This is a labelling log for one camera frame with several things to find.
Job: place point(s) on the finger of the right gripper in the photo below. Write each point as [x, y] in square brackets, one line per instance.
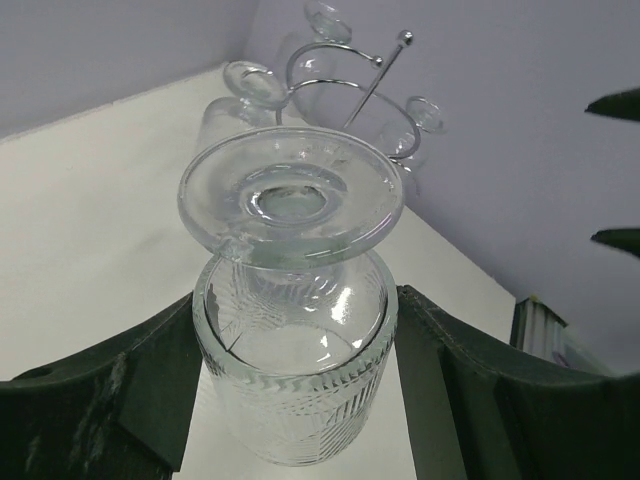
[624, 239]
[622, 105]

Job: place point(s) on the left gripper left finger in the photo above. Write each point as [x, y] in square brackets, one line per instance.
[120, 409]

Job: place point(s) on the aluminium frame profile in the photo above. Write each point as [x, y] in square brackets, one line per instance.
[539, 331]

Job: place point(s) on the clear wine glass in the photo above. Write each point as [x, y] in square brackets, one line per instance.
[327, 24]
[295, 312]
[255, 94]
[409, 140]

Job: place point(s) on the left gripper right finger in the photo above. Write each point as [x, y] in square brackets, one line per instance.
[477, 408]

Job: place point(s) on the chrome wine glass rack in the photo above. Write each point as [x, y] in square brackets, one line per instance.
[405, 38]

